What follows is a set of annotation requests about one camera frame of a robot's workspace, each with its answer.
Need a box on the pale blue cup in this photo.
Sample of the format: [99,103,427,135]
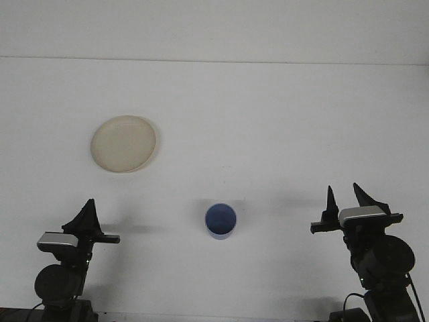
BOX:
[204,203,237,241]

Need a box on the pale round plate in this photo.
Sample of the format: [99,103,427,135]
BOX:
[90,115,161,174]

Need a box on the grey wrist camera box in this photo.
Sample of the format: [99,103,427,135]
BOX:
[337,206,386,228]
[36,231,80,252]

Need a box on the black cable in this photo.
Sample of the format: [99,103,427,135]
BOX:
[28,303,46,322]
[342,292,366,318]
[405,273,424,321]

